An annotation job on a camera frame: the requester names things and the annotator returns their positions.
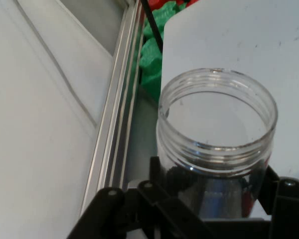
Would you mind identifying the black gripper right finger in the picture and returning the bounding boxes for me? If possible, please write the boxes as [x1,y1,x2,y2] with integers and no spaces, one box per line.
[258,166,299,239]

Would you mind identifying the red foam block stack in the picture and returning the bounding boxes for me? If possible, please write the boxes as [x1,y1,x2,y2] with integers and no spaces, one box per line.
[149,0,200,10]

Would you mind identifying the aluminium wall rail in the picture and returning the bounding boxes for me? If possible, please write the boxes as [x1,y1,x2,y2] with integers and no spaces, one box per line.
[79,0,147,217]

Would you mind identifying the clear plastic jar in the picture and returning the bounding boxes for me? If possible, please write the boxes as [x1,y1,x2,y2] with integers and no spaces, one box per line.
[156,67,279,220]

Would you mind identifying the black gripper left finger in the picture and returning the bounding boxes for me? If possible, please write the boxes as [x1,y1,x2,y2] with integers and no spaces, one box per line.
[67,156,215,239]

